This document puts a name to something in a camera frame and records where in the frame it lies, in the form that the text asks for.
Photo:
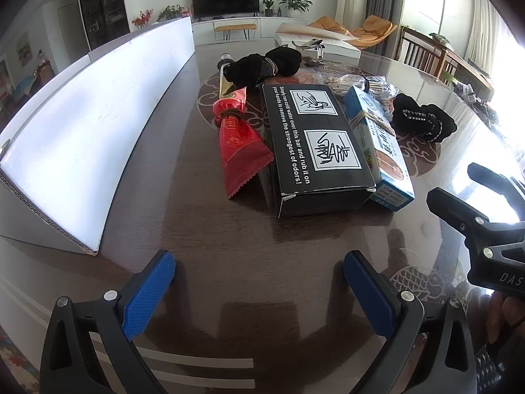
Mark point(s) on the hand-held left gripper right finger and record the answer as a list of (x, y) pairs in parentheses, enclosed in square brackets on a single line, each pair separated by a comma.
[(369, 295)]

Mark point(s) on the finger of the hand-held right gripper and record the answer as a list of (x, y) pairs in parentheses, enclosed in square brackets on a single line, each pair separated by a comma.
[(492, 176), (455, 209)]

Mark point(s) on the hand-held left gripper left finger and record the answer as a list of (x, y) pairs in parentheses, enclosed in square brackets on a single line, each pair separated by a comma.
[(149, 291)]

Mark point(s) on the blue box with rubber band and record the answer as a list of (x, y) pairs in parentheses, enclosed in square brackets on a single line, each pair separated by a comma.
[(381, 147)]

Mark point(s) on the black beaded cloth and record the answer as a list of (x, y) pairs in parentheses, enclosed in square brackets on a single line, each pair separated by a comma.
[(412, 111)]

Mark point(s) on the bag of cotton swabs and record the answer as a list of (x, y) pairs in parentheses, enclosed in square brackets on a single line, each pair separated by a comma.
[(379, 86)]

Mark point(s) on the black box with white print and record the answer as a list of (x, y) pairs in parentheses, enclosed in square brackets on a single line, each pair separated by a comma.
[(311, 152)]

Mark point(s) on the red plastic packet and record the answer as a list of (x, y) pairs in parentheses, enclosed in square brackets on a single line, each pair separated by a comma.
[(240, 150)]

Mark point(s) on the black cloth bundle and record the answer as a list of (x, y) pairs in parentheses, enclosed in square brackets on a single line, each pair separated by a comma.
[(254, 69)]

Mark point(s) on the person's right hand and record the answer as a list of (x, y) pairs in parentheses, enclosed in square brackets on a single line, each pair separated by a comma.
[(508, 308)]

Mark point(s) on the dark dotted cloth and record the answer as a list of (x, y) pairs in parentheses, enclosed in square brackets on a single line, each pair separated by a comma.
[(498, 371)]

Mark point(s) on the wooden chair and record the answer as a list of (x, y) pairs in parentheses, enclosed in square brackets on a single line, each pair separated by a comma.
[(422, 49)]

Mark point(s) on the patterned rug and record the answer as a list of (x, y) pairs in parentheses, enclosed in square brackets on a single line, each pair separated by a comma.
[(14, 361)]

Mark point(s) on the orange lounge chair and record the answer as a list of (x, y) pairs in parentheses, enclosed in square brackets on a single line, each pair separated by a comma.
[(371, 28)]

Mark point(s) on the flat white box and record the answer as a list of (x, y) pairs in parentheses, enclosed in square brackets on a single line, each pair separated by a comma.
[(340, 49)]

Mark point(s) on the silver hair clip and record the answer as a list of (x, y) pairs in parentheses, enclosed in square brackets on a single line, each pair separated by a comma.
[(307, 44)]

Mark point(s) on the large potted plant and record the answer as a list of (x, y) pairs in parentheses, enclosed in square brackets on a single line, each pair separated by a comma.
[(294, 2)]

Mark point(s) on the white television cabinet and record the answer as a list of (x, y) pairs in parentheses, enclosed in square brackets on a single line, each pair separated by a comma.
[(266, 26)]

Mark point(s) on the red flowers in vase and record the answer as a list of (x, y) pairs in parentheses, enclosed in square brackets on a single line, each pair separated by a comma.
[(142, 18)]

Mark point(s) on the small potted plant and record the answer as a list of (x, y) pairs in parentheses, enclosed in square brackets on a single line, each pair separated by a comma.
[(268, 7)]

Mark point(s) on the wooden bench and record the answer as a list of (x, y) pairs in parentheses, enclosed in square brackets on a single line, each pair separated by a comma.
[(236, 27)]

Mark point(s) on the bushy potted plant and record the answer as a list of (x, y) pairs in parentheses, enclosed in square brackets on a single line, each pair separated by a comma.
[(170, 12)]

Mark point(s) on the black display cabinet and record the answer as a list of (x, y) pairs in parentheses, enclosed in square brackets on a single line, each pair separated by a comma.
[(104, 4)]

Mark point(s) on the black television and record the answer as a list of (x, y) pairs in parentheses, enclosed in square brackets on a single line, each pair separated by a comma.
[(225, 0)]

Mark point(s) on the framed wall painting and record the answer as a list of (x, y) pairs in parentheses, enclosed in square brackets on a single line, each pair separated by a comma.
[(23, 52)]

